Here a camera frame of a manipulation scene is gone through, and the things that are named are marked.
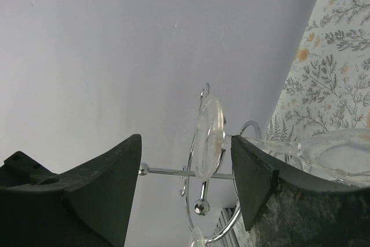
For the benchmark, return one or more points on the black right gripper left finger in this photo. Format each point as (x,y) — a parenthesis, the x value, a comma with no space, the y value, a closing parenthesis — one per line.
(89,205)

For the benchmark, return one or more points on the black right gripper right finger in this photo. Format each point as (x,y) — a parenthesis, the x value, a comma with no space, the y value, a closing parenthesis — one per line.
(284,206)

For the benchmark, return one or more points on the clear wine glass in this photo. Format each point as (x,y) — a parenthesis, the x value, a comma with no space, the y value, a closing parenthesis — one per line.
(197,238)
(341,154)

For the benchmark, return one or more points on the chrome wine glass rack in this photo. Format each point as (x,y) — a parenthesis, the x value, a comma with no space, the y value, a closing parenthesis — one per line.
(205,158)

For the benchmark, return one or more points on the floral patterned table mat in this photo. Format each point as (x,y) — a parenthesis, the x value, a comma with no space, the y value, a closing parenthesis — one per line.
(327,87)

